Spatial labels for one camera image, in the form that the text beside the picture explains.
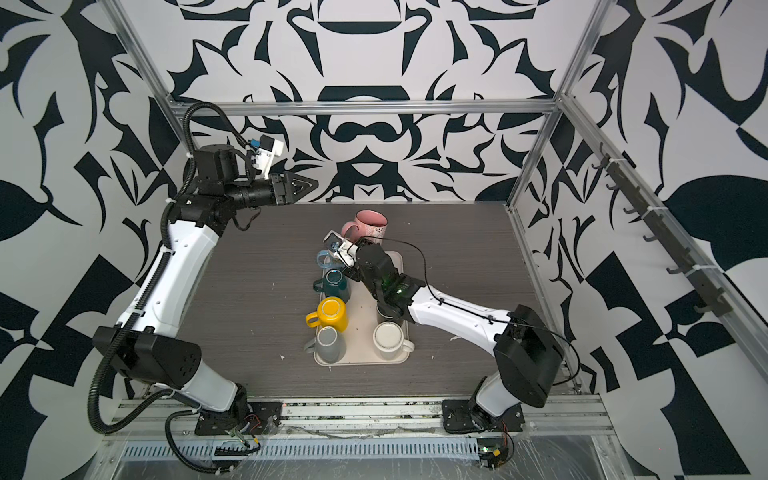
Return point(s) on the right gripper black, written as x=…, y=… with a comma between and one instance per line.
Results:
x=370, y=245

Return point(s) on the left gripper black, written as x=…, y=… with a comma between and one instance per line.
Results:
x=283, y=192

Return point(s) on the pink floral mug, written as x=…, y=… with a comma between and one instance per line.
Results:
x=369, y=225

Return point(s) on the dark green mug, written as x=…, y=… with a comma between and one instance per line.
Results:
x=333, y=283

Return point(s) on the light blue mug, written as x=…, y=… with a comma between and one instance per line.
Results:
x=326, y=260

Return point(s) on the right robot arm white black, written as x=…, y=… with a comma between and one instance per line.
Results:
x=528, y=355

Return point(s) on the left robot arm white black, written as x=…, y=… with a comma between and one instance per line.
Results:
x=219, y=181

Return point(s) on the black mug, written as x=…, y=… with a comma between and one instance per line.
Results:
x=390, y=314

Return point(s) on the yellow mug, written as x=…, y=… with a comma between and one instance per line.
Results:
x=330, y=312

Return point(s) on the white mug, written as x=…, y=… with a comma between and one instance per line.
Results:
x=390, y=341

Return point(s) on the grey mug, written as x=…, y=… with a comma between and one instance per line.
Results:
x=328, y=346

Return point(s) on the beige serving tray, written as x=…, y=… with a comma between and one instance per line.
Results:
x=360, y=349

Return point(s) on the green light controller board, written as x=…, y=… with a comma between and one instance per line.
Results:
x=494, y=453

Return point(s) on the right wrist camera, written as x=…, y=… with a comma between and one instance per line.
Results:
x=342, y=248

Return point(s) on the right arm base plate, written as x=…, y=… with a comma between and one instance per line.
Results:
x=462, y=416

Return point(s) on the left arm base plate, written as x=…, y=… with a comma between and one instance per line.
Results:
x=260, y=417

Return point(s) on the white cable duct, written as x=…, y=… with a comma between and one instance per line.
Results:
x=313, y=449

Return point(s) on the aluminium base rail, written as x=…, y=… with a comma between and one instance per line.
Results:
x=419, y=416

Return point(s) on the wall hook rail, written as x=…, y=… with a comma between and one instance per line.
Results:
x=665, y=230

